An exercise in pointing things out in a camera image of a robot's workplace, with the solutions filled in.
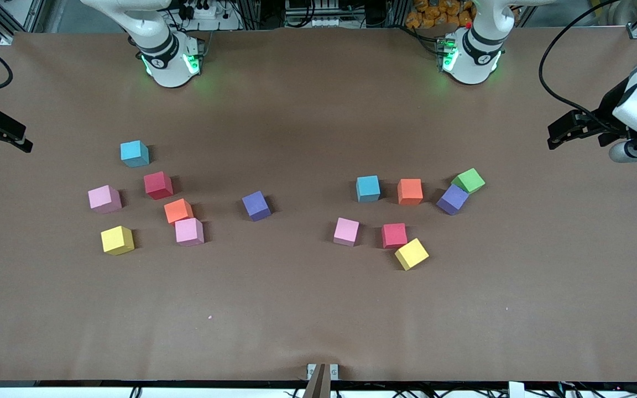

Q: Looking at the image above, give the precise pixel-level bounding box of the purple foam cube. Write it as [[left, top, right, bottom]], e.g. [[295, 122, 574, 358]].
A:
[[436, 184, 469, 216], [242, 191, 271, 222]]

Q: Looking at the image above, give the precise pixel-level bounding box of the orange foam cube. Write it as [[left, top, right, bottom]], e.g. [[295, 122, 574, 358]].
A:
[[397, 178, 424, 206], [164, 198, 195, 225]]

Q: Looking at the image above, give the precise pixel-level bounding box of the pink foam cube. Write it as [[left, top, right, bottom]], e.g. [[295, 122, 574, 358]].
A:
[[87, 185, 123, 214], [333, 217, 361, 247], [175, 218, 205, 247]]

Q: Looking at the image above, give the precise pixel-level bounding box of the cyan foam cube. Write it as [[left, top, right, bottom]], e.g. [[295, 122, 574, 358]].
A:
[[356, 175, 381, 203], [120, 140, 150, 168]]

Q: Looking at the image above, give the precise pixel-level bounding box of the green foam cube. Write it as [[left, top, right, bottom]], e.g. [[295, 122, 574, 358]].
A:
[[451, 168, 486, 199]]

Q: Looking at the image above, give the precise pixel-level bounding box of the yellow foam cube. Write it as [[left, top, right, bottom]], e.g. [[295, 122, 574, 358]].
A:
[[394, 238, 430, 271], [101, 226, 135, 256]]

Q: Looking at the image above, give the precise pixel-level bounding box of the red foam cube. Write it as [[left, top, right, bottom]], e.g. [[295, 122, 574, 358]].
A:
[[382, 223, 409, 249], [144, 171, 174, 200]]

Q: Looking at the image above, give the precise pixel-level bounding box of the orange yellow objects bag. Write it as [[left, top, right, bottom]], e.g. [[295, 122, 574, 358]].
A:
[[405, 0, 474, 29]]

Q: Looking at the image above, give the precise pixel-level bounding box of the white power strip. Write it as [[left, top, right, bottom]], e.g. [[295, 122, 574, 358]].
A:
[[177, 0, 225, 20]]

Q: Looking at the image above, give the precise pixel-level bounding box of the brown wooden strip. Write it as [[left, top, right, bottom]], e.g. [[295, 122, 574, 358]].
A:
[[302, 363, 333, 398]]

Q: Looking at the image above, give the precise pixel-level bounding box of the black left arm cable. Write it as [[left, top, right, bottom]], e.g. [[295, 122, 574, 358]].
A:
[[538, 0, 626, 135]]

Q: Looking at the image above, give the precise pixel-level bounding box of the aluminium frame post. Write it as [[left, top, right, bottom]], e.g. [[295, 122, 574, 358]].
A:
[[388, 0, 410, 28], [239, 0, 262, 29]]

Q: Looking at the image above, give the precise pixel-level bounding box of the black cable bundle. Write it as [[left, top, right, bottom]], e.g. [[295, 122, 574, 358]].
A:
[[551, 371, 637, 398]]

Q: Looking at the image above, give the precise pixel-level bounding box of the small metal bracket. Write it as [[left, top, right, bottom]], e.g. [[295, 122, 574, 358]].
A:
[[307, 363, 340, 381]]

